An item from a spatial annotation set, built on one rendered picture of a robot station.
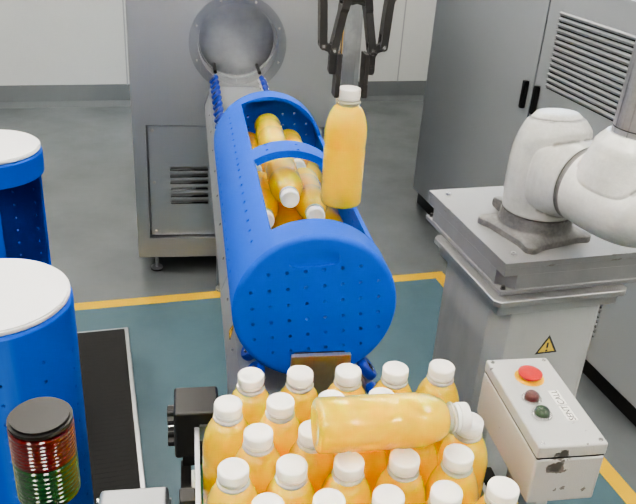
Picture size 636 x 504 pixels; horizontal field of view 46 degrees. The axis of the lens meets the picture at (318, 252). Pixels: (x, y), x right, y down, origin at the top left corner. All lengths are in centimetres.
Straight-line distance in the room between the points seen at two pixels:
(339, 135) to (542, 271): 59
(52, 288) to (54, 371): 15
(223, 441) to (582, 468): 49
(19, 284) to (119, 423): 111
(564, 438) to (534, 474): 6
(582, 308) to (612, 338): 131
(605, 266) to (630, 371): 131
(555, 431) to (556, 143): 68
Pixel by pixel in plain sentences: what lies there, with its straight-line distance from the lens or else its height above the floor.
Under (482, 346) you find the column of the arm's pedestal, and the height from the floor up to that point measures 86.
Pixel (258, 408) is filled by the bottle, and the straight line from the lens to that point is 111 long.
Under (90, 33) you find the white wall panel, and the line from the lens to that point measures 620.
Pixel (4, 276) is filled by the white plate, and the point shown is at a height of 104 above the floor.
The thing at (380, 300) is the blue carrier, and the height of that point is 111.
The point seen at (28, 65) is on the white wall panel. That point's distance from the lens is 627.
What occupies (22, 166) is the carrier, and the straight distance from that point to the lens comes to 216.
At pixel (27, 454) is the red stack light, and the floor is 123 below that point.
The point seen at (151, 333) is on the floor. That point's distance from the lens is 322.
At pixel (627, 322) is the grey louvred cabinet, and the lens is 295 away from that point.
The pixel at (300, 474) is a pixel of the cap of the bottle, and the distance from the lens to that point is 96.
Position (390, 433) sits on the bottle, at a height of 114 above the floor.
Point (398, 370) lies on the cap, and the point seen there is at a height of 110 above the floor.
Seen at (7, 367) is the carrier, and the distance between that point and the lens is 141.
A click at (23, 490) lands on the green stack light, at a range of 85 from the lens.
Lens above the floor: 176
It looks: 27 degrees down
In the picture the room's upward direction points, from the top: 4 degrees clockwise
